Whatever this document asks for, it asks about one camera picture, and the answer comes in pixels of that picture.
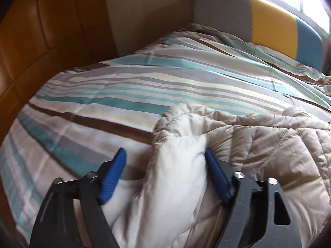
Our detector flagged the grey yellow blue headboard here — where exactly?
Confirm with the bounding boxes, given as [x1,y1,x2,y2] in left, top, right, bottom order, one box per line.
[191,0,324,73]

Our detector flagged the beige quilted puffer jacket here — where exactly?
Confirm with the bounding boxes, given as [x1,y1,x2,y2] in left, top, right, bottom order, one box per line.
[102,103,331,248]

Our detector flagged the striped bed cover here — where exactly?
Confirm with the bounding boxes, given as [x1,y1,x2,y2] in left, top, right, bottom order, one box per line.
[0,23,331,239]

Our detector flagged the wooden wardrobe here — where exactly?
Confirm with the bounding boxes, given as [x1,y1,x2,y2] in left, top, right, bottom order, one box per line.
[0,0,117,137]

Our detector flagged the striped pillow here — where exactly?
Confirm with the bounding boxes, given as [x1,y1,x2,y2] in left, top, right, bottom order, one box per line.
[181,23,331,84]

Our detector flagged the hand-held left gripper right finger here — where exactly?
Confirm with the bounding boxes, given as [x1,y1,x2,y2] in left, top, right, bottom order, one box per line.
[204,148,294,248]

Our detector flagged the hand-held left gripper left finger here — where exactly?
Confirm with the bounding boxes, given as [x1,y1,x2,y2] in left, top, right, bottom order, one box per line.
[30,147,128,248]

